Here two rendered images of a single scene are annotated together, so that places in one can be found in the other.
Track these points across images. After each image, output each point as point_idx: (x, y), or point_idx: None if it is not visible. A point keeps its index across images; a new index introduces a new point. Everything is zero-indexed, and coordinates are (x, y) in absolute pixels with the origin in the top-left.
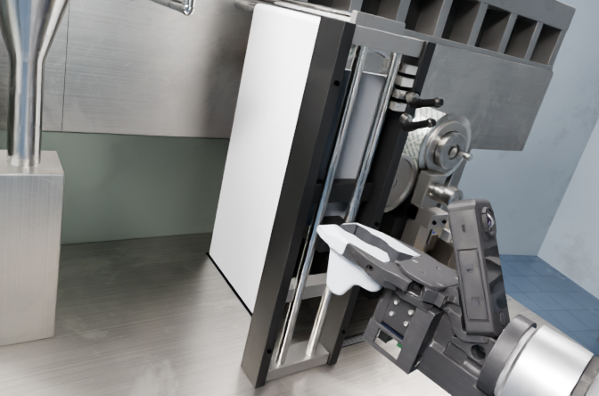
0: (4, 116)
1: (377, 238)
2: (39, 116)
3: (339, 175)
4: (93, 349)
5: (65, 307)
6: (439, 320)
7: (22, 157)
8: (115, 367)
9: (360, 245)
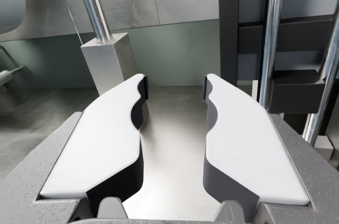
0: (134, 20)
1: (213, 109)
2: (98, 10)
3: (304, 11)
4: (150, 143)
5: (154, 118)
6: None
7: (98, 36)
8: (152, 158)
9: (94, 121)
